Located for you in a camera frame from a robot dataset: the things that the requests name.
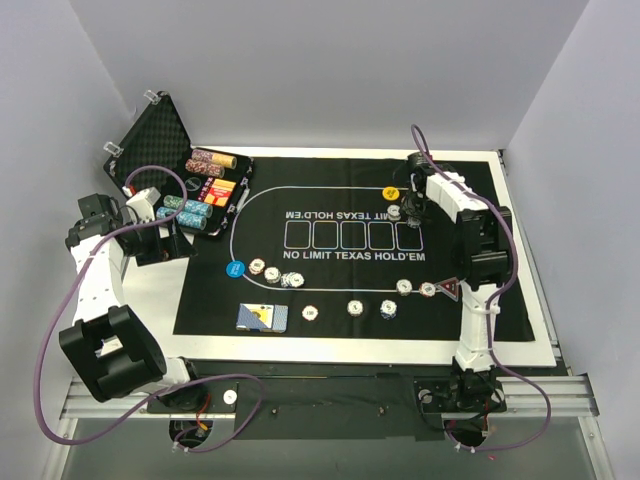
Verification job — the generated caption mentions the teal chip roll upper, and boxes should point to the teal chip roll upper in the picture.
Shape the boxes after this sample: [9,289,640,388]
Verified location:
[163,195,213,218]

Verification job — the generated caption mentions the red triangular dealer button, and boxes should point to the red triangular dealer button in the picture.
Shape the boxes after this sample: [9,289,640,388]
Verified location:
[435,277,460,302]

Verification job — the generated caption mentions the grey chips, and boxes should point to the grey chips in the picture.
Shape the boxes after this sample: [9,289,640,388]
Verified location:
[396,279,413,296]
[387,205,402,221]
[264,267,281,284]

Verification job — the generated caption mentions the brown chip roll top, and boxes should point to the brown chip roll top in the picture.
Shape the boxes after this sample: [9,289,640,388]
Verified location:
[191,148,237,169]

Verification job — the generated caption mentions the teal chip roll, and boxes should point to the teal chip roll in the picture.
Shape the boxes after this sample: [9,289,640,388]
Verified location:
[163,195,213,218]
[156,207,207,230]

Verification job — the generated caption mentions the blue playing card box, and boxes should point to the blue playing card box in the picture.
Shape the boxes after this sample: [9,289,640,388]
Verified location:
[236,303,288,333]

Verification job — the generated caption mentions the orange card deck box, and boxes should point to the orange card deck box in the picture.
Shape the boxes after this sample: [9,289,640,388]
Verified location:
[198,177,236,208]

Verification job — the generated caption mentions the blue small blind button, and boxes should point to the blue small blind button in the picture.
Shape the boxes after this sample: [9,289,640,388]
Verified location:
[225,260,246,279]

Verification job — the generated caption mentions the black chip carrying case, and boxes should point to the black chip carrying case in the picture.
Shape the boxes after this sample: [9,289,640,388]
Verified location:
[103,90,254,237]

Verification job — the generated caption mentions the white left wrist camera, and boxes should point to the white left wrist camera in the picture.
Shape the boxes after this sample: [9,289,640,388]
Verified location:
[123,187,160,224]

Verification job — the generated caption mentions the black poker table mat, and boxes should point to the black poker table mat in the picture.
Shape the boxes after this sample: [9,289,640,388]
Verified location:
[172,156,534,342]

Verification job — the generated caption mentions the black round dealer puck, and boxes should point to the black round dealer puck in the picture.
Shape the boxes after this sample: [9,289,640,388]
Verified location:
[184,177,202,192]

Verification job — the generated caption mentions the teal chip roll lower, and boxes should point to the teal chip roll lower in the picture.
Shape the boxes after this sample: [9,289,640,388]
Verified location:
[156,207,207,230]

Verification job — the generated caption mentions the red 100 chip stack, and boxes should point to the red 100 chip stack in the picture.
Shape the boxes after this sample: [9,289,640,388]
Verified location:
[302,305,319,321]

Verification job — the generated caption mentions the red chips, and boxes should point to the red chips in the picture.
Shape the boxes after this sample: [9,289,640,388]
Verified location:
[419,282,437,298]
[248,258,266,275]

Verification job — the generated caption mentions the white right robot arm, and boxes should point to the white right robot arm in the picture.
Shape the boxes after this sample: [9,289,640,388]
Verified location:
[401,152,514,410]

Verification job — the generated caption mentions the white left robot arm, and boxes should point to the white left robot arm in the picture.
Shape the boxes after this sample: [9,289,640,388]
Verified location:
[59,188,206,412]

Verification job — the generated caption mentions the yellow big blind button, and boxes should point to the yellow big blind button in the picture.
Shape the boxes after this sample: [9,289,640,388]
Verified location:
[382,186,400,201]

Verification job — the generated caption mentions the blue 5 chip stack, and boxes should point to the blue 5 chip stack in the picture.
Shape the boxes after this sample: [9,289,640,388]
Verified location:
[379,299,398,320]

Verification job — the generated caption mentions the grey 1 chip stack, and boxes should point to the grey 1 chip stack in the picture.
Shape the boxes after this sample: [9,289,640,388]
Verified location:
[347,300,364,318]

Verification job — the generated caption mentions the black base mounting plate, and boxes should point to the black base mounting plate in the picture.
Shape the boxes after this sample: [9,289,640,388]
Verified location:
[145,357,574,444]

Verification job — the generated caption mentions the aluminium front rail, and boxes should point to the aluminium front rail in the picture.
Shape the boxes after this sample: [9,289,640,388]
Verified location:
[61,375,599,419]

